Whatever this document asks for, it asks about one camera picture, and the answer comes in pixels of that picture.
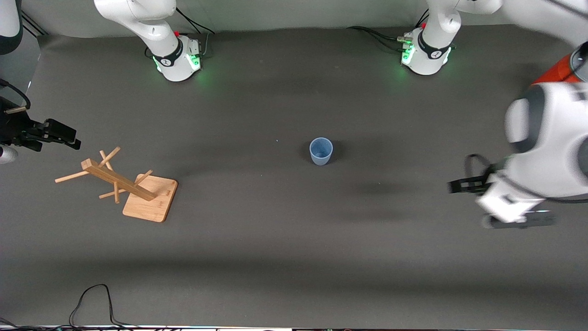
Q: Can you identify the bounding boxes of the dark grey table mat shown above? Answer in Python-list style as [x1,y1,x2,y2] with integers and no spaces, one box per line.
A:
[0,18,588,329]

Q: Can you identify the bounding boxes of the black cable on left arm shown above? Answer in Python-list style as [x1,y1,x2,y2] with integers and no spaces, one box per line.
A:
[464,154,493,183]

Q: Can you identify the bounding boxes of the black cables at left arm base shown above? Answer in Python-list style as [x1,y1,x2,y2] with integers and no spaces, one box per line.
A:
[346,25,410,52]

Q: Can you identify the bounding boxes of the black cable at right arm base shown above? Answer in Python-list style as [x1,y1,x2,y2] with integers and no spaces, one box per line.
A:
[176,6,216,58]

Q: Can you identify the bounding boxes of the light blue plastic cup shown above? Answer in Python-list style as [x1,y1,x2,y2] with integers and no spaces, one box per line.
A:
[309,137,334,166]

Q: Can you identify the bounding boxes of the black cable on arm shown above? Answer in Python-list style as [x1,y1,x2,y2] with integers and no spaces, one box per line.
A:
[0,78,32,113]
[464,154,493,183]

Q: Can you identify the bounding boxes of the orange cylinder with grey lid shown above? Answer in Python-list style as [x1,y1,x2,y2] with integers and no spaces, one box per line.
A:
[533,42,588,84]

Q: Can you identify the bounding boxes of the looped black cable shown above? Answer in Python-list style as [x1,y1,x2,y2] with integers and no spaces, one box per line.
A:
[69,284,143,329]

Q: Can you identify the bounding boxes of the wooden cup rack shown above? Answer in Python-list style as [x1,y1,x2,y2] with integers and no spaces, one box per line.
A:
[55,147,178,223]

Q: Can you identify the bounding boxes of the thin black cable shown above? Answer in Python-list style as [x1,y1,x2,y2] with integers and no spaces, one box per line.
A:
[0,316,69,331]

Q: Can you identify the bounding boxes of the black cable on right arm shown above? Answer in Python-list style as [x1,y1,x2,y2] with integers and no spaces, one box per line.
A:
[0,78,32,113]

